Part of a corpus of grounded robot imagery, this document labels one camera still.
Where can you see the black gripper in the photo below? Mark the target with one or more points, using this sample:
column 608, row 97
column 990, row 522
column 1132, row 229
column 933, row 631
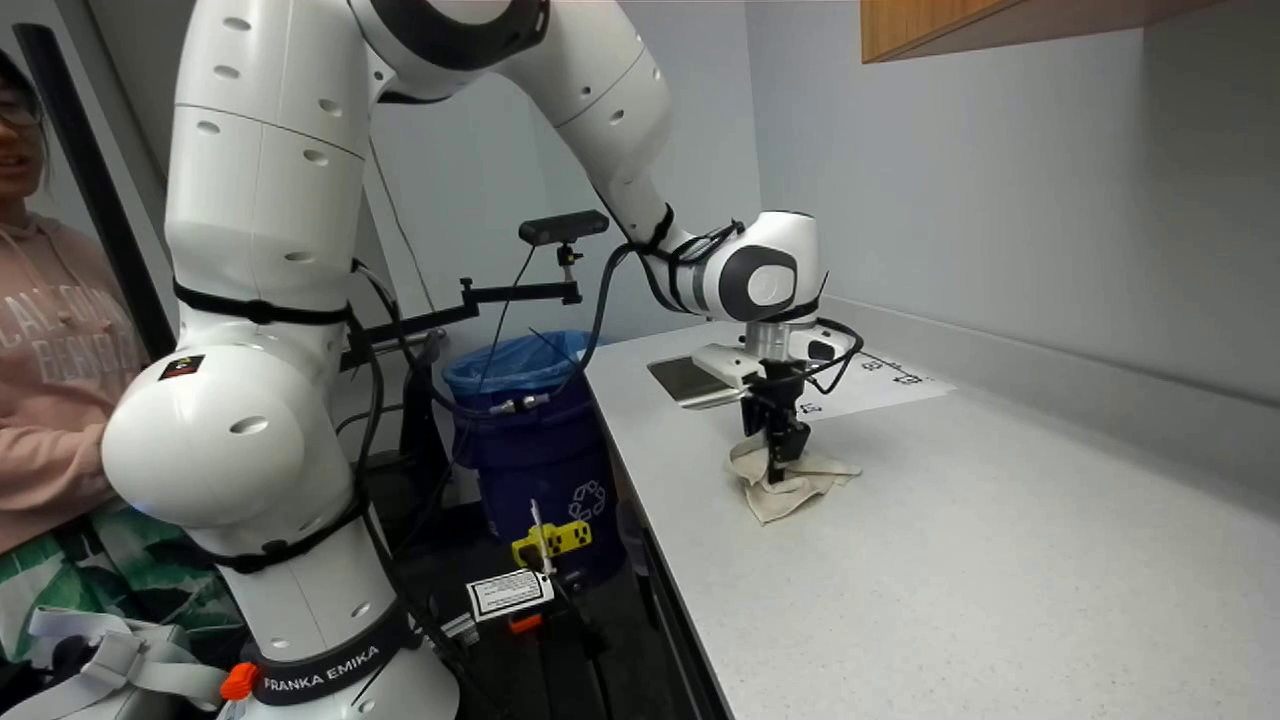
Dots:
column 771, row 408

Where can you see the beige wiping cloth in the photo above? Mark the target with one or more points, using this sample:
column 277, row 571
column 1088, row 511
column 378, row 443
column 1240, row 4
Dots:
column 805, row 477

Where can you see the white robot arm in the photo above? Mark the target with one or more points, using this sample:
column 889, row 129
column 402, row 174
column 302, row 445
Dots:
column 228, row 438

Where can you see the white marker paper sheet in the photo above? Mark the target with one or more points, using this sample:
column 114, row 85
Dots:
column 873, row 381

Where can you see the yellow power strip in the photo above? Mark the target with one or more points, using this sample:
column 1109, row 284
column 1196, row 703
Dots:
column 547, row 543

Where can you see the blue trash bin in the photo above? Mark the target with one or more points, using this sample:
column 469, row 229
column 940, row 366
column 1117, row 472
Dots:
column 529, row 426

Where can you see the person in pink hoodie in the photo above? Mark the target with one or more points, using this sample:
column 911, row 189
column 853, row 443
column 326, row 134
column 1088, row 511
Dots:
column 66, row 358

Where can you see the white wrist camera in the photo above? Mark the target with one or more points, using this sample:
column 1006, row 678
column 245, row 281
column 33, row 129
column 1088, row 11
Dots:
column 737, row 366

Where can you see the black camera on boom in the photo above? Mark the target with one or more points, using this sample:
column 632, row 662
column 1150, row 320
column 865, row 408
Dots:
column 563, row 229

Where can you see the wooden wall cabinet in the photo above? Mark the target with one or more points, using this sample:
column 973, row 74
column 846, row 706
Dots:
column 902, row 31

